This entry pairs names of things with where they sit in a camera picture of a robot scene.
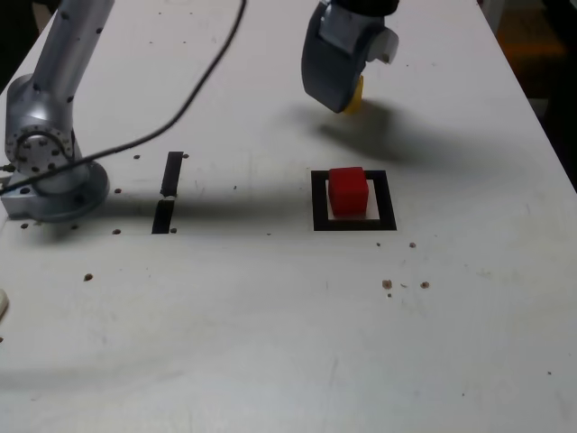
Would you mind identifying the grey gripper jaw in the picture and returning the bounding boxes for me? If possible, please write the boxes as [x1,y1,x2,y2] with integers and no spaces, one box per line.
[361,24,401,65]

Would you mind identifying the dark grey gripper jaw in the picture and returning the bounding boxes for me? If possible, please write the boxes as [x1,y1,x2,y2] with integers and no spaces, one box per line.
[300,2,367,115]

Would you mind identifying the yellow cube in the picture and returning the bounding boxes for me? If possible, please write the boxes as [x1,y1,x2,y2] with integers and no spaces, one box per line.
[343,75,365,115]

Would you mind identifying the red cube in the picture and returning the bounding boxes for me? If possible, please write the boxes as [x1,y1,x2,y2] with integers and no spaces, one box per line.
[327,166,371,218]

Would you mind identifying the black tape square outline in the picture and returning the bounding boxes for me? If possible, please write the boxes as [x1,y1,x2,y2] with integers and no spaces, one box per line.
[310,169,398,232]

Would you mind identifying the black tape strip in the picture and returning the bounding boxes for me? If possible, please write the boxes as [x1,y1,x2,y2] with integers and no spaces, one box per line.
[151,151,185,235]

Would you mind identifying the black cable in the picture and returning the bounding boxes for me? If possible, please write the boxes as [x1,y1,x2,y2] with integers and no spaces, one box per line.
[0,0,249,198]

